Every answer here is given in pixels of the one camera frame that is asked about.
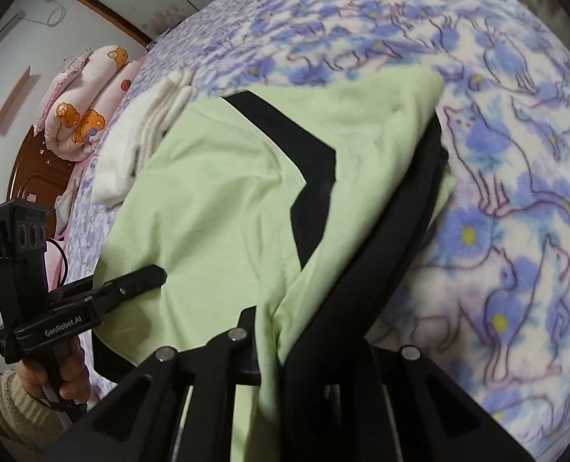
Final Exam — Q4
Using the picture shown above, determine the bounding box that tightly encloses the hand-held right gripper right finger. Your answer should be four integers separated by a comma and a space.
333, 341, 531, 462

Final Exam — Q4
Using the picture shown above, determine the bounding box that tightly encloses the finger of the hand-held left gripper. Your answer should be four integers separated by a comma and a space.
49, 264, 168, 310

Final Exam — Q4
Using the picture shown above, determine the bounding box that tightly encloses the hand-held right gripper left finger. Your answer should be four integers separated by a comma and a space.
39, 307, 263, 462

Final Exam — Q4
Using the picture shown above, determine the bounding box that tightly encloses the green and black hooded jacket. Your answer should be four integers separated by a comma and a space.
92, 65, 459, 462

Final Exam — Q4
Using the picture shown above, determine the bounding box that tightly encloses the person's left forearm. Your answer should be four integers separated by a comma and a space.
0, 370, 71, 454

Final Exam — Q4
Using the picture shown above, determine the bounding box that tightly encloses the person's left hand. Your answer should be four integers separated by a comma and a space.
13, 337, 92, 412

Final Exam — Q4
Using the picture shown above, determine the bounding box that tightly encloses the grey crumpled cloth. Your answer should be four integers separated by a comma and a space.
54, 178, 81, 232

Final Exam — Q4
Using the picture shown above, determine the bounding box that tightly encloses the brown wooden headboard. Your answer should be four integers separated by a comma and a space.
8, 125, 84, 208

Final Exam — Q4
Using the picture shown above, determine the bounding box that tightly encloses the white folded towel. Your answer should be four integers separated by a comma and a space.
92, 70, 194, 205

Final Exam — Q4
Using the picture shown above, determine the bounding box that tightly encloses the pink bear print quilt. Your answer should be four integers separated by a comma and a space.
32, 45, 136, 162

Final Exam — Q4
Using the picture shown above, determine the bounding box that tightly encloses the purple floral cat print blanket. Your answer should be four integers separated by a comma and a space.
66, 0, 570, 462

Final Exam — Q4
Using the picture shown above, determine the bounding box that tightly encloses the black cable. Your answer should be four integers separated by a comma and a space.
44, 237, 70, 290

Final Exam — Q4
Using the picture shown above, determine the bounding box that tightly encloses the white wall cable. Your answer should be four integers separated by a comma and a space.
13, 0, 67, 25

